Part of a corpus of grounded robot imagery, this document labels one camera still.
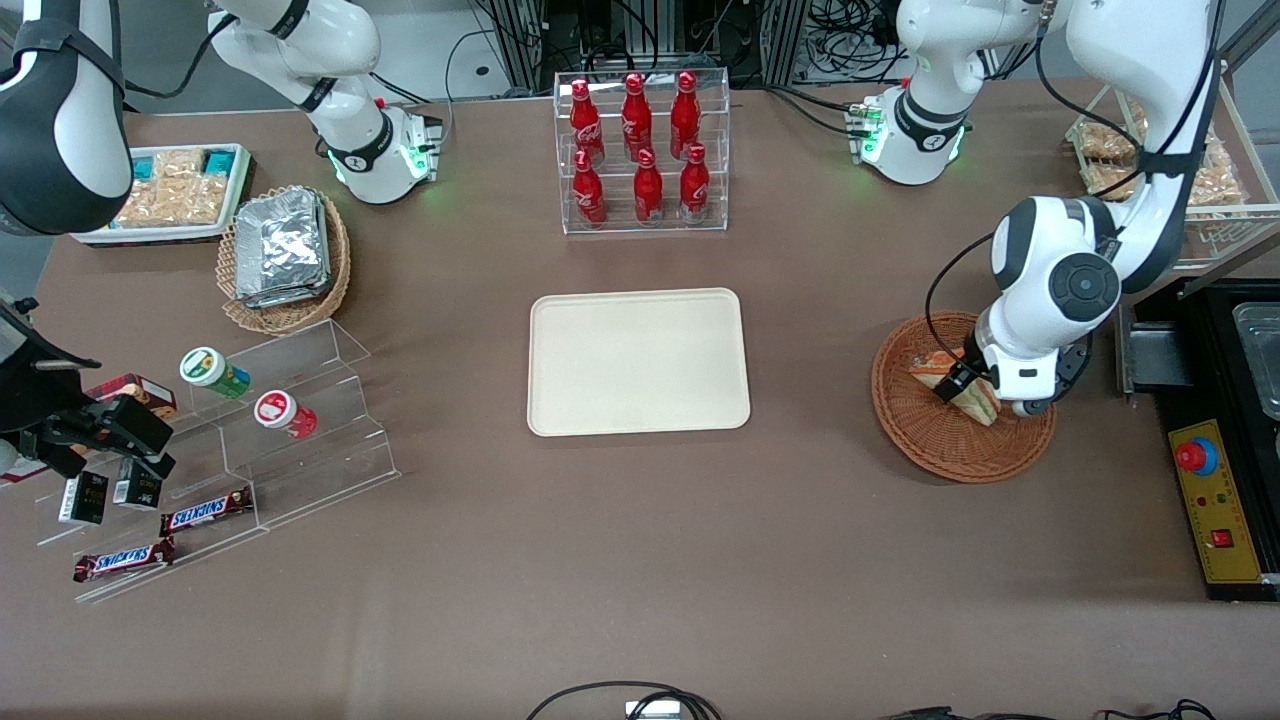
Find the white rectangular snack tray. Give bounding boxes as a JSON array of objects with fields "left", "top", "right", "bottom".
[{"left": 72, "top": 143, "right": 253, "bottom": 247}]

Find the green cup with white lid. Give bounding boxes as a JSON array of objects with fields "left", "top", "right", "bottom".
[{"left": 179, "top": 346, "right": 252, "bottom": 400}]

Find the black appliance housing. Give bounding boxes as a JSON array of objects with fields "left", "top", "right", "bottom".
[{"left": 1130, "top": 278, "right": 1280, "bottom": 603}]

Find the black base cable bundle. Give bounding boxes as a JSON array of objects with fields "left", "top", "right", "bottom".
[{"left": 760, "top": 84, "right": 863, "bottom": 137}]

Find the brown Snickers bar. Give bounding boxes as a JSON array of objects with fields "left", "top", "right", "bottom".
[
  {"left": 72, "top": 537, "right": 177, "bottom": 584},
  {"left": 160, "top": 486, "right": 255, "bottom": 538}
]

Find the brown round wicker basket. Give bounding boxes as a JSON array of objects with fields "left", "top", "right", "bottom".
[{"left": 870, "top": 310, "right": 1058, "bottom": 485}]

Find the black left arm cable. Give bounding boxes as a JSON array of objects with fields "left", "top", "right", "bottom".
[{"left": 924, "top": 233, "right": 1001, "bottom": 391}]

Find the red cup with white lid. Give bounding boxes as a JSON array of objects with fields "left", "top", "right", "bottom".
[{"left": 253, "top": 390, "right": 319, "bottom": 441}]

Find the black right wrist mount bracket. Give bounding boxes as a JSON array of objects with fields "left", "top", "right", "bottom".
[{"left": 0, "top": 295, "right": 101, "bottom": 446}]

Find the tan oval wicker basket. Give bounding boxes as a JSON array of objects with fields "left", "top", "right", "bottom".
[{"left": 216, "top": 184, "right": 353, "bottom": 336}]

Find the steel food pan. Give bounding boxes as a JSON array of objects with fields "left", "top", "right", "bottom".
[{"left": 1232, "top": 302, "right": 1280, "bottom": 421}]

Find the beige plastic serving tray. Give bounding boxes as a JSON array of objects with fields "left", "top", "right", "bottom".
[{"left": 527, "top": 287, "right": 752, "bottom": 438}]

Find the black looped table cable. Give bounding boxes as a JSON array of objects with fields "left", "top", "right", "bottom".
[{"left": 525, "top": 682, "right": 723, "bottom": 720}]

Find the silver foil packet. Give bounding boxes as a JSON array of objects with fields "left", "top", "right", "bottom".
[
  {"left": 240, "top": 284, "right": 333, "bottom": 310},
  {"left": 234, "top": 190, "right": 331, "bottom": 301}
]

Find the black wrist mount bracket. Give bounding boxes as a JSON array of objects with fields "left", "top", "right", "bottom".
[
  {"left": 1040, "top": 335, "right": 1094, "bottom": 403},
  {"left": 0, "top": 295, "right": 101, "bottom": 446}
]

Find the red brown chocolate box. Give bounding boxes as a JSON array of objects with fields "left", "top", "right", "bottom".
[{"left": 85, "top": 373, "right": 178, "bottom": 421}]

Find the aluminium frame rack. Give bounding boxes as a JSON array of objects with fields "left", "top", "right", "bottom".
[{"left": 490, "top": 0, "right": 813, "bottom": 93}]

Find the small black box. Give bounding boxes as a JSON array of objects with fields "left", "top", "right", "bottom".
[
  {"left": 57, "top": 470, "right": 109, "bottom": 526},
  {"left": 112, "top": 458, "right": 164, "bottom": 511}
]

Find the clear acrylic bottle rack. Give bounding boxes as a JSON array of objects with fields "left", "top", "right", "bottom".
[{"left": 553, "top": 68, "right": 731, "bottom": 236}]

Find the red cola bottle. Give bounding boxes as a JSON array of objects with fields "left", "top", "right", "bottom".
[
  {"left": 634, "top": 149, "right": 664, "bottom": 225},
  {"left": 569, "top": 79, "right": 607, "bottom": 167},
  {"left": 571, "top": 150, "right": 608, "bottom": 229},
  {"left": 622, "top": 72, "right": 653, "bottom": 161},
  {"left": 679, "top": 144, "right": 711, "bottom": 224},
  {"left": 669, "top": 71, "right": 701, "bottom": 159}
]

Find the black left wrist mount bracket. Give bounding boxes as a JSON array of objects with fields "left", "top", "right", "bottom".
[{"left": 1040, "top": 335, "right": 1094, "bottom": 403}]

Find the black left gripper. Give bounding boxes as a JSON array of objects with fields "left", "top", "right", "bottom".
[{"left": 935, "top": 348, "right": 991, "bottom": 403}]

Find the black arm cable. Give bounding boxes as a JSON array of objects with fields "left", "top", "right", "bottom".
[
  {"left": 118, "top": 12, "right": 239, "bottom": 101},
  {"left": 924, "top": 233, "right": 1001, "bottom": 391}
]

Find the yellow control panel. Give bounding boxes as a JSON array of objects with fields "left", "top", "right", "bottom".
[{"left": 1168, "top": 418, "right": 1263, "bottom": 584}]

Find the white wire shelf rack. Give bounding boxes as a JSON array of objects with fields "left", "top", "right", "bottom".
[{"left": 1065, "top": 60, "right": 1280, "bottom": 273}]

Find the clear acrylic stepped display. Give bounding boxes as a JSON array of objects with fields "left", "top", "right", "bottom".
[{"left": 35, "top": 318, "right": 403, "bottom": 604}]

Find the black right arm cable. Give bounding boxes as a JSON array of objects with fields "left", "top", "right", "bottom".
[{"left": 118, "top": 12, "right": 239, "bottom": 101}]

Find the triangle sandwich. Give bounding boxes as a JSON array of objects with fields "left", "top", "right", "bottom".
[{"left": 908, "top": 348, "right": 1002, "bottom": 428}]

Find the grey metal bracket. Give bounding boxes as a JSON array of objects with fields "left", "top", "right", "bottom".
[{"left": 1117, "top": 305, "right": 1196, "bottom": 396}]

